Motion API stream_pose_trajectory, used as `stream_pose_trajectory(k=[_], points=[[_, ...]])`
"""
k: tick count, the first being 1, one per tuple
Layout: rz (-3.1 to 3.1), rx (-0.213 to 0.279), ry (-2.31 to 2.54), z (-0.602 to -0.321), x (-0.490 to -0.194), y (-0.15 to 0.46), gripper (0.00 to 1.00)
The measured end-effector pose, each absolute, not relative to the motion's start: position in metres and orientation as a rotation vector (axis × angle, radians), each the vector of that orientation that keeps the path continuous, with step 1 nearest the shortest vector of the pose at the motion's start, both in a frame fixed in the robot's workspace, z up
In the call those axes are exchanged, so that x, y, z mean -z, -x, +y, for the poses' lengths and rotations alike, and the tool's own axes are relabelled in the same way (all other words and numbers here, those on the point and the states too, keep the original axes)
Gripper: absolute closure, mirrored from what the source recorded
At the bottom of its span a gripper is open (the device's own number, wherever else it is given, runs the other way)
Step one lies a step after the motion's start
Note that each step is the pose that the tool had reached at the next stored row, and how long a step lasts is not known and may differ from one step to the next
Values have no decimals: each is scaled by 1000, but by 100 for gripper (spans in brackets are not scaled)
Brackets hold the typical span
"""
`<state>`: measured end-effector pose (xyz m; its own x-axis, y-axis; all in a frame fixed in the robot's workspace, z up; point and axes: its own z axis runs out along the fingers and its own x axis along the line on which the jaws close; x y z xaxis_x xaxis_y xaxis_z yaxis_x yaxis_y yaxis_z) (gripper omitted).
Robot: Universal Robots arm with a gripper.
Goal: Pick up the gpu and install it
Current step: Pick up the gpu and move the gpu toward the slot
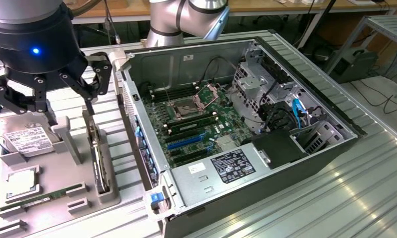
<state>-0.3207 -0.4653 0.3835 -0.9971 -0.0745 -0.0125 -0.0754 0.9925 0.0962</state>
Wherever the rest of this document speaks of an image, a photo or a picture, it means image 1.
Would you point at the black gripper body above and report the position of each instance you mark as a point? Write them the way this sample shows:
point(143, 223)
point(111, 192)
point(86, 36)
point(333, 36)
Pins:
point(37, 37)

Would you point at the graphics card with metal bracket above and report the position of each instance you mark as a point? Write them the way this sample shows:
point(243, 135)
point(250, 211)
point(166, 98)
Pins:
point(101, 161)

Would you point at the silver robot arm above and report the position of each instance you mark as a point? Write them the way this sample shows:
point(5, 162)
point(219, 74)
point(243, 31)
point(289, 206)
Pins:
point(173, 24)

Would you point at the hard disk with white label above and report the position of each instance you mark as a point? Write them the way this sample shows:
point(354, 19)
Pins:
point(27, 142)

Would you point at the thin metal locking lever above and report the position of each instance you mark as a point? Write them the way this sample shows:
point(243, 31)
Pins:
point(167, 94)

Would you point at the blue slot retention clip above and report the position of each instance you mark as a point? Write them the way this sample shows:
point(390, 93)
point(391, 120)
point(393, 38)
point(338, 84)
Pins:
point(138, 131)
point(151, 161)
point(146, 151)
point(143, 142)
point(155, 171)

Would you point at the CPU socket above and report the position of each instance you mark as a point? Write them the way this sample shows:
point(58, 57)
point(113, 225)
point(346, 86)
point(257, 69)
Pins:
point(186, 110)

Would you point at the grey parts rack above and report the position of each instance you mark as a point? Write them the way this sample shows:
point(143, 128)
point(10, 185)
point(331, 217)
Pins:
point(53, 173)

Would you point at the metal socket cover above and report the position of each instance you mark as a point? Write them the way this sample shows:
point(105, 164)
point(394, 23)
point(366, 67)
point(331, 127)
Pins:
point(207, 95)

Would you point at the silver CPU chip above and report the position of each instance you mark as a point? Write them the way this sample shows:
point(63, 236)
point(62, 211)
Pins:
point(22, 183)

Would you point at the green RAM stick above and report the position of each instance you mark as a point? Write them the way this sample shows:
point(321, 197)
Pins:
point(39, 198)
point(193, 125)

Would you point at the blue expansion slot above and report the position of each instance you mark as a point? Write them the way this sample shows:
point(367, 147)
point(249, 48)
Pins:
point(186, 143)

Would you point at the short black expansion slot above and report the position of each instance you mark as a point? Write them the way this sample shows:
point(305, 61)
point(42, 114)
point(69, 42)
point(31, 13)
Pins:
point(177, 153)

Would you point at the green motherboard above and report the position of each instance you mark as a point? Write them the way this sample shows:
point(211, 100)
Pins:
point(226, 116)

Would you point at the metal disk bay cage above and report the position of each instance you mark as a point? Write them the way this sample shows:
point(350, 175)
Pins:
point(249, 111)

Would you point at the silver chipset heatsink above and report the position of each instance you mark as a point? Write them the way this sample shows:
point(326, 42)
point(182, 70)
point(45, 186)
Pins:
point(226, 143)

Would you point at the blue case latch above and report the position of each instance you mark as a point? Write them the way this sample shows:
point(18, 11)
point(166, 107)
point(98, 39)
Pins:
point(157, 198)

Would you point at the silver power supply unit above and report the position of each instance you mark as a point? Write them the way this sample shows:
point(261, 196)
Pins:
point(202, 183)

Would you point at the black plastic fan shroud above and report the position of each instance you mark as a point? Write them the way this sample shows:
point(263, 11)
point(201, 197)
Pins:
point(278, 148)

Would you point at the silver slotted disk bay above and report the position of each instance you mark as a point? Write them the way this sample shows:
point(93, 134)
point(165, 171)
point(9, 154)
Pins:
point(322, 138)

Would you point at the open black PC case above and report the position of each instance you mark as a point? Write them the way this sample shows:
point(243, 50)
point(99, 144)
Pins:
point(285, 198)

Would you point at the wooden desk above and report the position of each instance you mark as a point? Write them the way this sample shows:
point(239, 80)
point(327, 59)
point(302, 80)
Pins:
point(351, 6)

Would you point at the metal slat side table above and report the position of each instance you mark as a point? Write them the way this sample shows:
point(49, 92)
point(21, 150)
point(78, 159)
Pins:
point(394, 27)

